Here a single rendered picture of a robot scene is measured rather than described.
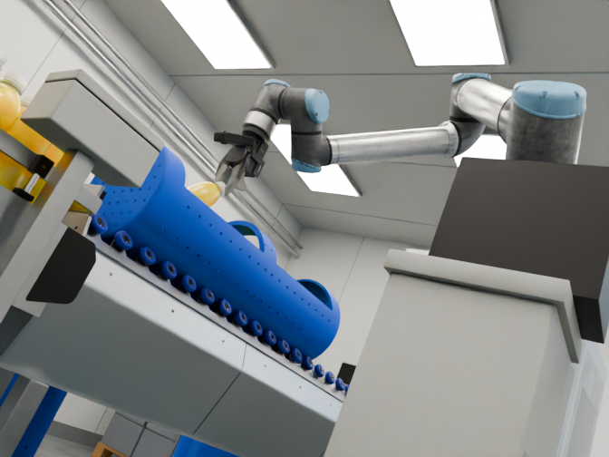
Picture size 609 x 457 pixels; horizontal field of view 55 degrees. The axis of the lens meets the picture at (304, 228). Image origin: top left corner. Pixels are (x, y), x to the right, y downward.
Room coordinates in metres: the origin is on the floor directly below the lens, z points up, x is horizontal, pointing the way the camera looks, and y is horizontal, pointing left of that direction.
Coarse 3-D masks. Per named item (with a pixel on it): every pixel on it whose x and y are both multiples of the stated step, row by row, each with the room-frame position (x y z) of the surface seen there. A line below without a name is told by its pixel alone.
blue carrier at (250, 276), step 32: (160, 160) 1.28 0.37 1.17; (128, 192) 1.31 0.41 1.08; (160, 192) 1.26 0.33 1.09; (128, 224) 1.28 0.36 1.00; (160, 224) 1.30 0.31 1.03; (192, 224) 1.35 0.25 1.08; (224, 224) 1.42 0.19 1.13; (128, 256) 1.39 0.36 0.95; (160, 256) 1.38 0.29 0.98; (192, 256) 1.40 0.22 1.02; (224, 256) 1.45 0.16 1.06; (256, 256) 1.54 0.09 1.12; (224, 288) 1.53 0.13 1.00; (256, 288) 1.58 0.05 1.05; (288, 288) 1.67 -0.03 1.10; (320, 288) 1.98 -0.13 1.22; (256, 320) 1.68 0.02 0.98; (288, 320) 1.73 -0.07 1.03; (320, 320) 1.82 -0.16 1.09; (320, 352) 1.91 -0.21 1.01
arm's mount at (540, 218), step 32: (480, 160) 1.03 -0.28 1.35; (512, 160) 0.99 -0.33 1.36; (480, 192) 1.02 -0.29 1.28; (512, 192) 0.98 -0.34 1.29; (544, 192) 0.95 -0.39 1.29; (576, 192) 0.92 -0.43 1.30; (608, 192) 0.89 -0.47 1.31; (448, 224) 1.04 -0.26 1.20; (480, 224) 1.01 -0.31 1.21; (512, 224) 0.97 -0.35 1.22; (544, 224) 0.94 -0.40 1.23; (576, 224) 0.91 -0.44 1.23; (608, 224) 0.88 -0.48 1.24; (448, 256) 1.03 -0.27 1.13; (480, 256) 1.00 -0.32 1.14; (512, 256) 0.96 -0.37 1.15; (544, 256) 0.93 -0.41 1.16; (576, 256) 0.90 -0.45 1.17; (608, 256) 0.87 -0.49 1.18; (576, 288) 0.90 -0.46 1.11; (608, 288) 0.95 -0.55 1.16; (608, 320) 1.04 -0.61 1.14
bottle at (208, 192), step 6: (192, 186) 1.42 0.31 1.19; (198, 186) 1.42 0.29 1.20; (204, 186) 1.42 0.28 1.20; (210, 186) 1.43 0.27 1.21; (216, 186) 1.45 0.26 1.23; (192, 192) 1.40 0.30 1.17; (198, 192) 1.41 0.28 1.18; (204, 192) 1.42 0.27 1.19; (210, 192) 1.43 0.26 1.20; (216, 192) 1.44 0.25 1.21; (198, 198) 1.41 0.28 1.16; (204, 198) 1.42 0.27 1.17; (210, 198) 1.43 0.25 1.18; (216, 198) 1.45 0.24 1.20; (210, 204) 1.45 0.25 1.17
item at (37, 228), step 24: (72, 168) 0.93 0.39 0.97; (48, 192) 0.93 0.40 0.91; (72, 192) 0.95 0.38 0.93; (48, 216) 0.93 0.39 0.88; (24, 240) 0.92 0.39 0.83; (48, 240) 0.95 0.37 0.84; (0, 264) 0.94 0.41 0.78; (24, 264) 0.94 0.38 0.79; (0, 288) 0.93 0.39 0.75; (0, 312) 0.94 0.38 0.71
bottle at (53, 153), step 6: (48, 150) 1.04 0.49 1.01; (54, 150) 1.04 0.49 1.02; (60, 150) 1.05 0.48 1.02; (48, 156) 1.04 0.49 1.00; (54, 156) 1.05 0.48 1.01; (60, 156) 1.05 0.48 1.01; (54, 162) 1.05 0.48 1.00; (42, 180) 1.05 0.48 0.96; (36, 186) 1.05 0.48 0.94; (42, 186) 1.05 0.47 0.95; (30, 192) 1.05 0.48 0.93; (36, 192) 1.05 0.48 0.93
